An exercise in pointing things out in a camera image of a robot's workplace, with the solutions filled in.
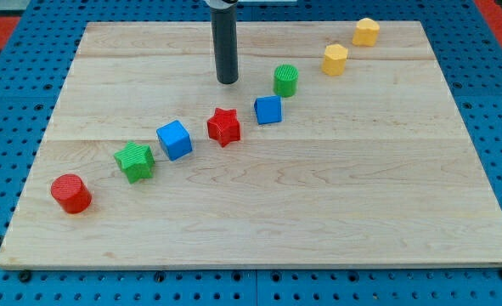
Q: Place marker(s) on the silver rod mount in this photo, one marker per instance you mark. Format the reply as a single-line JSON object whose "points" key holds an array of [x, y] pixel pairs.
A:
{"points": [[221, 4]]}

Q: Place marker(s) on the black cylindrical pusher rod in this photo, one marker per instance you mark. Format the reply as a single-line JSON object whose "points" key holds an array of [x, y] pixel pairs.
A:
{"points": [[224, 34]]}

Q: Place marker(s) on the blue triangle block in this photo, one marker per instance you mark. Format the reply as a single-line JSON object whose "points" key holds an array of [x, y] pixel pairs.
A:
{"points": [[268, 109]]}

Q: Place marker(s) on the red star block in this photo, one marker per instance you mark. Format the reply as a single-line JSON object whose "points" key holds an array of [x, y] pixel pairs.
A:
{"points": [[224, 126]]}

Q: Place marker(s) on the green star block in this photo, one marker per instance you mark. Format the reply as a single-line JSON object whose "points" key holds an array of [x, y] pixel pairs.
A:
{"points": [[136, 161]]}

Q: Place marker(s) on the green cylinder block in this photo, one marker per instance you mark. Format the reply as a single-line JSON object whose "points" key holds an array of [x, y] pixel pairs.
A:
{"points": [[285, 80]]}

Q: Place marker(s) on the yellow hexagon block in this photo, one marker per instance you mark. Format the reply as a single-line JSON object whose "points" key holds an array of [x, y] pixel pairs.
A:
{"points": [[334, 61]]}

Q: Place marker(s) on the blue cube block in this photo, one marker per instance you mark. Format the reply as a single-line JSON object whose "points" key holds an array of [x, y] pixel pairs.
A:
{"points": [[174, 140]]}

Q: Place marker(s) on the yellow heart block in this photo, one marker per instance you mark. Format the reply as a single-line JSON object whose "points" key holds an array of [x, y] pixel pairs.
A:
{"points": [[366, 33]]}

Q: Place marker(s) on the light wooden board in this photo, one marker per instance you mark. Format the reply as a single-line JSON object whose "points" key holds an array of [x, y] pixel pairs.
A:
{"points": [[373, 169]]}

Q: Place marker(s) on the red cylinder block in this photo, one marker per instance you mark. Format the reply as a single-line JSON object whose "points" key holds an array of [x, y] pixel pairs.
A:
{"points": [[71, 193]]}

